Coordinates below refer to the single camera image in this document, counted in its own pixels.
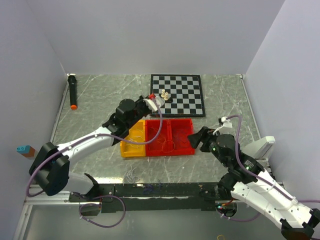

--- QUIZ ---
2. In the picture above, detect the white chess piece tall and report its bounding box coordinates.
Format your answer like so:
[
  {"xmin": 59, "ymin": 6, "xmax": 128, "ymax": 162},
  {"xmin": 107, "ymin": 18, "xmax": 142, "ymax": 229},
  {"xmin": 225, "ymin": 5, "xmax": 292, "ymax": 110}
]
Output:
[{"xmin": 161, "ymin": 89, "xmax": 166, "ymax": 98}]

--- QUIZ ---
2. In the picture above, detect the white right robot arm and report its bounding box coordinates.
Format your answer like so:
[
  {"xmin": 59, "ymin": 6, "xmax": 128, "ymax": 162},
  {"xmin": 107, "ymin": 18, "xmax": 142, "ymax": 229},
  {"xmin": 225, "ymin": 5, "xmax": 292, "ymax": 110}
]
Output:
[{"xmin": 187, "ymin": 126, "xmax": 320, "ymax": 240}]

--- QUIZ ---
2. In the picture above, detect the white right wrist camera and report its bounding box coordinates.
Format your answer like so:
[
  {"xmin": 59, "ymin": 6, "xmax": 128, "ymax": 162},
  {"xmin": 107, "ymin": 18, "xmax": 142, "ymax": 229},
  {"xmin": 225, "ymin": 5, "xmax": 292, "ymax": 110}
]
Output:
[{"xmin": 218, "ymin": 116, "xmax": 233, "ymax": 134}]

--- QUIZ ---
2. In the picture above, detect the white chess piece short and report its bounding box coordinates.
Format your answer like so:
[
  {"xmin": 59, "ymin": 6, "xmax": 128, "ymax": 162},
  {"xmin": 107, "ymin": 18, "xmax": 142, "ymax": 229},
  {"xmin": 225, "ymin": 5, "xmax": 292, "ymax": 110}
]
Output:
[{"xmin": 164, "ymin": 92, "xmax": 170, "ymax": 101}]

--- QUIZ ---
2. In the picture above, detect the black marker orange cap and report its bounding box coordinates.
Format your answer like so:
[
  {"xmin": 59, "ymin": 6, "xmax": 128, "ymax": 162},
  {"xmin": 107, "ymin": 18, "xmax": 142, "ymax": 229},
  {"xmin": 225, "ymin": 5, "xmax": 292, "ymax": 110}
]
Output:
[{"xmin": 67, "ymin": 75, "xmax": 78, "ymax": 110}]

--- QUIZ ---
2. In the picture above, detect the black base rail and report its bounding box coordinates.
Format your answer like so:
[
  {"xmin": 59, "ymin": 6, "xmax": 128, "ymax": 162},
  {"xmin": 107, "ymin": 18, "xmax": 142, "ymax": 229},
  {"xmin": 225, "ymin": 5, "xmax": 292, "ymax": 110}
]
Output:
[{"xmin": 68, "ymin": 182, "xmax": 236, "ymax": 213}]

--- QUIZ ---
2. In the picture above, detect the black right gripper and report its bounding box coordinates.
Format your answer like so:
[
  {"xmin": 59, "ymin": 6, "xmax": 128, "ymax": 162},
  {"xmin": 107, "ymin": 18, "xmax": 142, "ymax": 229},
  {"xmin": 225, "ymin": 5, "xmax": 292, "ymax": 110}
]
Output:
[{"xmin": 186, "ymin": 125, "xmax": 229, "ymax": 167}]

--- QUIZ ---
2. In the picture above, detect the yellow plastic bin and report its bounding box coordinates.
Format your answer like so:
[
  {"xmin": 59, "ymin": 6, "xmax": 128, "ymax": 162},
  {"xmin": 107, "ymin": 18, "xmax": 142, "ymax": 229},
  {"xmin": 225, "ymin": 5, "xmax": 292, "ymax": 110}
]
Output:
[{"xmin": 120, "ymin": 120, "xmax": 146, "ymax": 158}]

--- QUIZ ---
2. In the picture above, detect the red plastic bin middle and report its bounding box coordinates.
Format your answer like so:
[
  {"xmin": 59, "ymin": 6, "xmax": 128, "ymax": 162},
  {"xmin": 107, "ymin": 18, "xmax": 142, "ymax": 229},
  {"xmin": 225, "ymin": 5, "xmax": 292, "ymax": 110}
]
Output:
[{"xmin": 145, "ymin": 119, "xmax": 174, "ymax": 157}]

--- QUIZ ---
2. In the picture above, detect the red plastic bin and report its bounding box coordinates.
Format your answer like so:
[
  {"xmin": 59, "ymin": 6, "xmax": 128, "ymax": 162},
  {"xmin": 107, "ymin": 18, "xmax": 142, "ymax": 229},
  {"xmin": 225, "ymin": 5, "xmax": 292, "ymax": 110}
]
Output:
[
  {"xmin": 170, "ymin": 118, "xmax": 195, "ymax": 156},
  {"xmin": 145, "ymin": 119, "xmax": 174, "ymax": 157}
]

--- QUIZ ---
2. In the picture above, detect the red plastic bin right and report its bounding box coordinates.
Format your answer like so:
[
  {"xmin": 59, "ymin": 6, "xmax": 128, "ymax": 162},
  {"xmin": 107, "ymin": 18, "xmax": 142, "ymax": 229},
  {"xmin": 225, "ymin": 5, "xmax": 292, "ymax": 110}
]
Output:
[{"xmin": 170, "ymin": 118, "xmax": 195, "ymax": 156}]

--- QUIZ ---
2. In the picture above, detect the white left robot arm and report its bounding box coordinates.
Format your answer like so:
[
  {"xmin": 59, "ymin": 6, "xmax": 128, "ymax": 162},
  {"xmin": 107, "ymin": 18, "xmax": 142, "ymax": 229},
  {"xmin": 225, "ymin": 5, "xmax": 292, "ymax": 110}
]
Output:
[{"xmin": 28, "ymin": 96, "xmax": 160, "ymax": 201}]

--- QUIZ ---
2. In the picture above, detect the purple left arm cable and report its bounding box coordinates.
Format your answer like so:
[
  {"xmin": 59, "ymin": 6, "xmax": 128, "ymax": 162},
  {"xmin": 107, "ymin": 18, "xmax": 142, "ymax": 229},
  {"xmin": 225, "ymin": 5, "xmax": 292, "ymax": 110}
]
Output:
[{"xmin": 26, "ymin": 104, "xmax": 164, "ymax": 198}]

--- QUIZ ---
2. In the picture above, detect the black white chessboard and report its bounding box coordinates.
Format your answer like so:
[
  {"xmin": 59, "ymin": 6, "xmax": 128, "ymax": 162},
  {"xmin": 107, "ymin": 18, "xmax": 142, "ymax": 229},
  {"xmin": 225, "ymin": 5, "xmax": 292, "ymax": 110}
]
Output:
[{"xmin": 150, "ymin": 74, "xmax": 206, "ymax": 118}]

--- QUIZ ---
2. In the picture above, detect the white stand bracket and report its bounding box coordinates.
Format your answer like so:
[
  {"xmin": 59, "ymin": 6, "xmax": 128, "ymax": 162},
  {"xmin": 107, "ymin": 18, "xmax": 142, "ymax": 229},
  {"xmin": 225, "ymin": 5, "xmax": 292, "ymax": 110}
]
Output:
[{"xmin": 242, "ymin": 136, "xmax": 276, "ymax": 161}]

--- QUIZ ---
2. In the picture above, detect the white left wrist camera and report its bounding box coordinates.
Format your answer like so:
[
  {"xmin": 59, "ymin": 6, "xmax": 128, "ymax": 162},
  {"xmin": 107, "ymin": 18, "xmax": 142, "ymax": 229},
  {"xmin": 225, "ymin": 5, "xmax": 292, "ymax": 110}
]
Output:
[{"xmin": 143, "ymin": 93, "xmax": 165, "ymax": 112}]

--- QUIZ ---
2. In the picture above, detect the blue brown toy block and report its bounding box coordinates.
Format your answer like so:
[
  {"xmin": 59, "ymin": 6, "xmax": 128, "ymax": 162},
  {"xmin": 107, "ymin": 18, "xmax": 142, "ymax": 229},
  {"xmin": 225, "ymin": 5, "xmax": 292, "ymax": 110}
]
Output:
[{"xmin": 16, "ymin": 145, "xmax": 37, "ymax": 159}]

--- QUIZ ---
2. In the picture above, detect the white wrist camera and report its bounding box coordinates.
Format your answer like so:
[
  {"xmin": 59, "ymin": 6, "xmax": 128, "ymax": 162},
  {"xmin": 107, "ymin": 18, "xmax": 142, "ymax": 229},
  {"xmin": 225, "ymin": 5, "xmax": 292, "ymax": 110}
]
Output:
[
  {"xmin": 143, "ymin": 93, "xmax": 165, "ymax": 112},
  {"xmin": 218, "ymin": 116, "xmax": 233, "ymax": 134}
]

